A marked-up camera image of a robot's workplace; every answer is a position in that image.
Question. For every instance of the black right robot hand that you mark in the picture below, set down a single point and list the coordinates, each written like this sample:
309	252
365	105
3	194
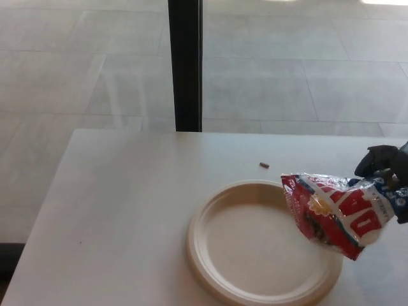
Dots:
402	165

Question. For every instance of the dark baseboard strip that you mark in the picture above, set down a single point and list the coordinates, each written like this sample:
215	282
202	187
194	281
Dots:
9	258

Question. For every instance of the single brown stray seed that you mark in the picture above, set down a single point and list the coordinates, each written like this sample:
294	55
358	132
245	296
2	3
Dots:
263	164

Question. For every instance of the red white sunflower seed bag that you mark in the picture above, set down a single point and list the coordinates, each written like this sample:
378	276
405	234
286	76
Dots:
338	213

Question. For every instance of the cream round paper plate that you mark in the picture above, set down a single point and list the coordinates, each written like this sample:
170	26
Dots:
248	242

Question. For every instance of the black vertical window frame post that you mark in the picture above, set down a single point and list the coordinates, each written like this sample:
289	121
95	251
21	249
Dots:
186	63

